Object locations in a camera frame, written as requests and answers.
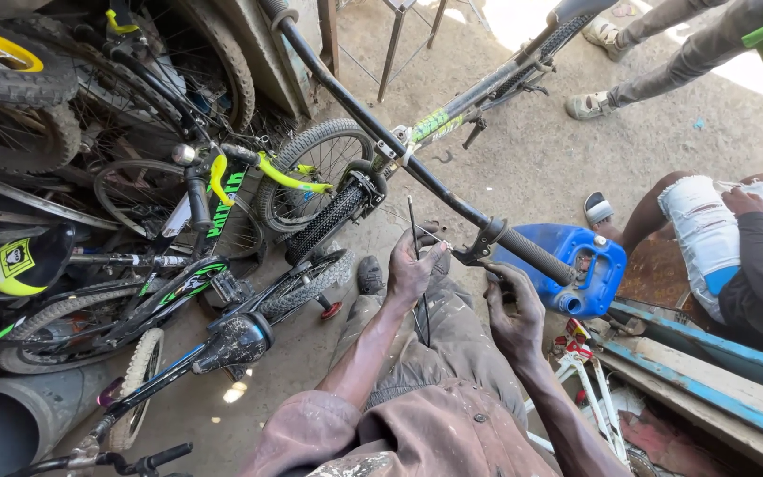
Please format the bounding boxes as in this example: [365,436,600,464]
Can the black green bicycle with training wheel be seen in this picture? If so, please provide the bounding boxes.
[0,222,357,376]

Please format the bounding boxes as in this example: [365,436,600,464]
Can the person's left hand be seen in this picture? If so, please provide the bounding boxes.
[387,222,452,310]

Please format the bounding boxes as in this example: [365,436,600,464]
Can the black brake lever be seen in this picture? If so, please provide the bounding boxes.
[451,217,510,268]

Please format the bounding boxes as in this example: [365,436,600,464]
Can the beige sandal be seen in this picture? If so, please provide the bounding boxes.
[582,16,631,63]
[564,91,618,121]

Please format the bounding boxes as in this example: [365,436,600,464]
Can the person's dirty brown overalls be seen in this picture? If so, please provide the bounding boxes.
[239,252,564,477]

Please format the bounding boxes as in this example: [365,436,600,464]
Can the black bicycle with white tyre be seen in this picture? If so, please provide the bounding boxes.
[4,311,276,477]

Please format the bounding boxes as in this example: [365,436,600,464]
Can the black bicycle with green label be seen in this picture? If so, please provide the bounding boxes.
[252,0,621,289]

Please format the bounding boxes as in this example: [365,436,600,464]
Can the blue painted wooden beam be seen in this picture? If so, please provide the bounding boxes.
[593,298,763,459]

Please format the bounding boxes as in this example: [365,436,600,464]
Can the bicycle with yellow-green handlebar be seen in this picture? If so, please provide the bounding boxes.
[93,142,336,266]

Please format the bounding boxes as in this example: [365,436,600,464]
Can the white bicycle frame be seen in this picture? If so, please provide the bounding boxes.
[524,318,635,466]

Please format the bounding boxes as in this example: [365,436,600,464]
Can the blue plastic jerrycan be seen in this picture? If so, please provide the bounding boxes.
[491,223,629,320]

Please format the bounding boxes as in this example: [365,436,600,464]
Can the black white slipper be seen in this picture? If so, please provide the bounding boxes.
[583,191,616,229]

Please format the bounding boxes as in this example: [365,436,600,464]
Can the metal rod stand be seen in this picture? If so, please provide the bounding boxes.
[318,0,496,104]

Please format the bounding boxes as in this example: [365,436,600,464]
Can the rusty metal sheet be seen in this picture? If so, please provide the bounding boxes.
[616,232,714,332]

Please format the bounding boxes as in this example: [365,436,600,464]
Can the grey leaning board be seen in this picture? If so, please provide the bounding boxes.
[215,0,319,121]

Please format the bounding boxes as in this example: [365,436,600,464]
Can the thin steel brake wire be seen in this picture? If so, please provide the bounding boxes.
[380,208,453,249]

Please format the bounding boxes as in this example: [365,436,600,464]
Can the grey plastic pipe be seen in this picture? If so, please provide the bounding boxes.
[0,361,112,477]

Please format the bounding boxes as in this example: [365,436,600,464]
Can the person's right hand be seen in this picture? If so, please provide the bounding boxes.
[484,260,548,367]

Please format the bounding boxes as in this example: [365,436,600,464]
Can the red cloth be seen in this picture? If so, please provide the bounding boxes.
[620,407,727,477]

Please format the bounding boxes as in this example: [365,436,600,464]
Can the person's black shoe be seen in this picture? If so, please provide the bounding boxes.
[356,255,388,296]

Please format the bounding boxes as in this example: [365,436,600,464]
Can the black brake cable housing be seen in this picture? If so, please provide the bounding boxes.
[406,195,433,349]

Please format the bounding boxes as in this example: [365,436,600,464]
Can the heap of tyres and wheels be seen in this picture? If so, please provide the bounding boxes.
[0,0,258,174]

